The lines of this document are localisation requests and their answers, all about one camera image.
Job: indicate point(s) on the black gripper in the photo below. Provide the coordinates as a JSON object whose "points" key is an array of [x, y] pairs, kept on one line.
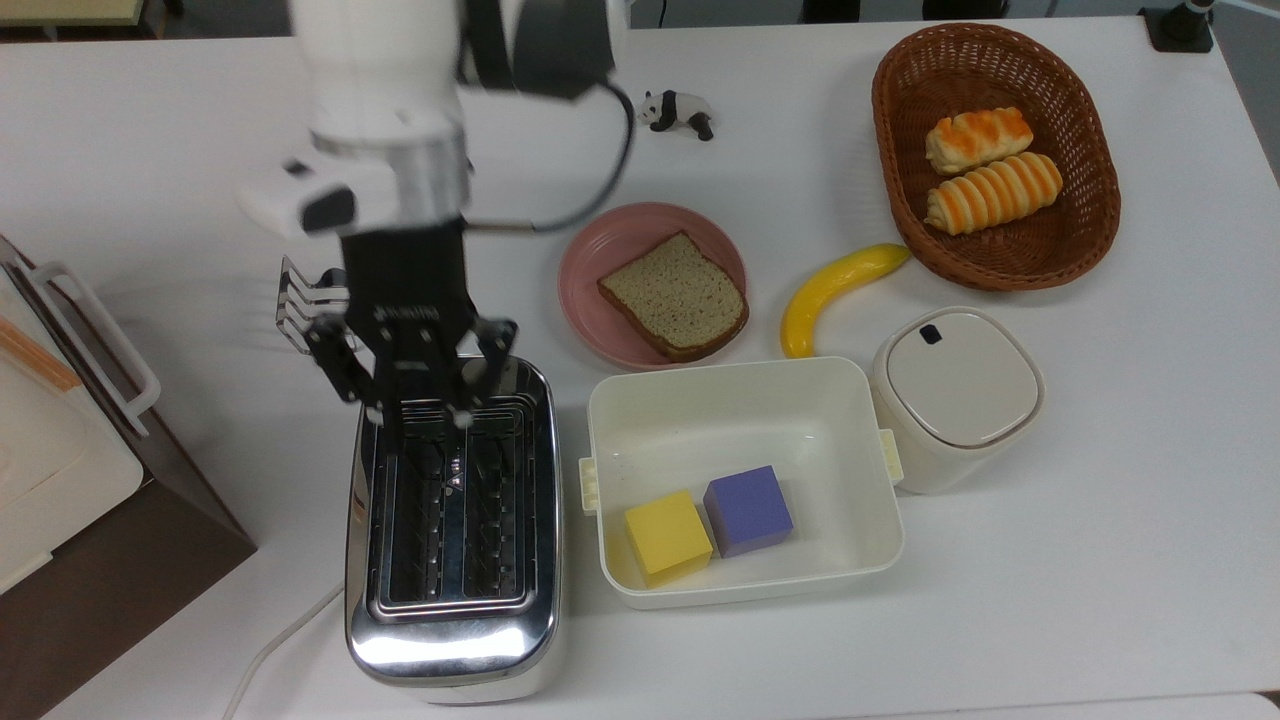
{"points": [[410, 290]]}

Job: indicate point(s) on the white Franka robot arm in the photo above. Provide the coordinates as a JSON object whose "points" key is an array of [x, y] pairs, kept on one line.
{"points": [[385, 80]]}

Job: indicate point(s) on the brown bread slice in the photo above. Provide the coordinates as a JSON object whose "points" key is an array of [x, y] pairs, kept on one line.
{"points": [[675, 295]]}

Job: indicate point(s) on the cream and chrome toaster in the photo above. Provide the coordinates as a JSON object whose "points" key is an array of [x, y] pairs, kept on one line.
{"points": [[450, 640]]}

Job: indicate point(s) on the short glazed bread roll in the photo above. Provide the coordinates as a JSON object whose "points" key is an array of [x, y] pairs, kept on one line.
{"points": [[978, 140]]}

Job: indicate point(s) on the long striped bread roll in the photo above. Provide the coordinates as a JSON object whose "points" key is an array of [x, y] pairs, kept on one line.
{"points": [[995, 193]]}

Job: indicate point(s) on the metal toast rack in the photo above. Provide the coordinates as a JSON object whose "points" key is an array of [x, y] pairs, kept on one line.
{"points": [[300, 305]]}

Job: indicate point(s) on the pink plate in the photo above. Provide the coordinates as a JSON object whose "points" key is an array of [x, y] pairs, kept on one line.
{"points": [[605, 250]]}

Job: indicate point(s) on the yellow cube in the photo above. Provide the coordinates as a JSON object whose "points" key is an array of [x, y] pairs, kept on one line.
{"points": [[667, 535]]}

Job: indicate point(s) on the white plastic storage box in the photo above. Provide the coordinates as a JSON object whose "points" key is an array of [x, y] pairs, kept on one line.
{"points": [[740, 420]]}

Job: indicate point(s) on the panda figurine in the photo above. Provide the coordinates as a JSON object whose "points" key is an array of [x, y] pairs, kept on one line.
{"points": [[680, 108]]}

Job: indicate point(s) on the purple cube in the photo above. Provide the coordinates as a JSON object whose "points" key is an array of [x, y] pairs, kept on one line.
{"points": [[748, 510]]}

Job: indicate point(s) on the dark brown wooden crate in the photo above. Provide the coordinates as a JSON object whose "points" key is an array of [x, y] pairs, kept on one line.
{"points": [[130, 590]]}

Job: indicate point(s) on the cream toy oven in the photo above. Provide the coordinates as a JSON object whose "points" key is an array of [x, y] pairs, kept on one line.
{"points": [[50, 470]]}

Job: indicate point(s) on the yellow banana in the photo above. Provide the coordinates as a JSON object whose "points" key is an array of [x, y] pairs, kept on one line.
{"points": [[830, 285]]}

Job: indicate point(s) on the white lidded canister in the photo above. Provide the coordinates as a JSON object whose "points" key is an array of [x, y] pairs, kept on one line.
{"points": [[960, 385]]}

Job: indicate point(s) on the brown wicker basket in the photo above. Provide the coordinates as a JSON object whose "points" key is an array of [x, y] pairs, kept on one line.
{"points": [[1090, 210]]}

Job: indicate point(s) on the black camera clamp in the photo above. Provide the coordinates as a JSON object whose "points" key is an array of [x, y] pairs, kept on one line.
{"points": [[1180, 28]]}

